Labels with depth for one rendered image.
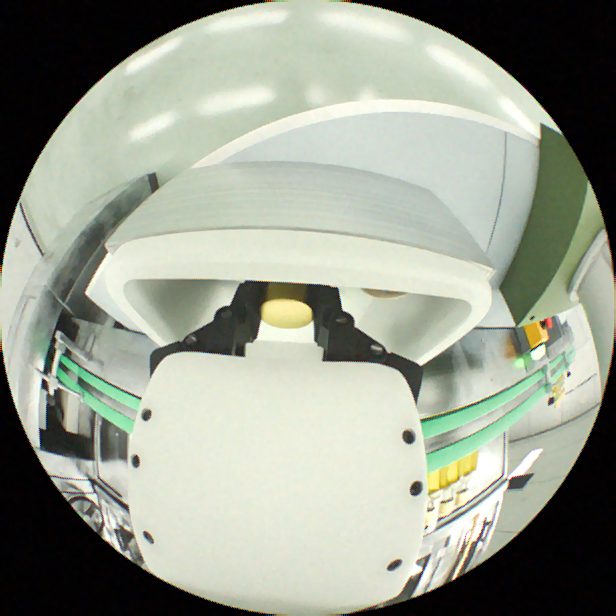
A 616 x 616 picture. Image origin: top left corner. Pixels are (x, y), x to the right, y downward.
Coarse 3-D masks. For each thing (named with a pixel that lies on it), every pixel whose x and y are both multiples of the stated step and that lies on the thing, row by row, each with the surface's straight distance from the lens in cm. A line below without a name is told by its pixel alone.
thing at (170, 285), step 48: (144, 240) 7; (192, 240) 6; (240, 240) 5; (288, 240) 5; (336, 240) 5; (144, 288) 11; (192, 288) 14; (384, 288) 6; (432, 288) 6; (480, 288) 8; (288, 336) 24; (384, 336) 17; (432, 336) 12
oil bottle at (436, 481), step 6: (438, 414) 45; (444, 468) 47; (432, 474) 45; (438, 474) 47; (444, 474) 48; (432, 480) 46; (438, 480) 47; (444, 480) 48; (432, 486) 46; (438, 486) 48; (444, 486) 49; (432, 492) 47; (438, 492) 48; (432, 498) 48
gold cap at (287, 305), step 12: (264, 288) 12; (276, 288) 11; (288, 288) 11; (300, 288) 11; (312, 288) 12; (264, 300) 11; (276, 300) 10; (288, 300) 10; (300, 300) 10; (312, 300) 11; (264, 312) 12; (276, 312) 11; (288, 312) 11; (300, 312) 11; (312, 312) 11; (276, 324) 13; (288, 324) 12; (300, 324) 12
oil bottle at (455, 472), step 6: (456, 408) 48; (456, 462) 50; (462, 462) 51; (450, 468) 49; (456, 468) 50; (462, 468) 52; (450, 474) 49; (456, 474) 51; (462, 474) 52; (450, 480) 50; (456, 480) 51; (462, 480) 53; (450, 486) 51; (456, 486) 52; (444, 492) 52; (450, 492) 52
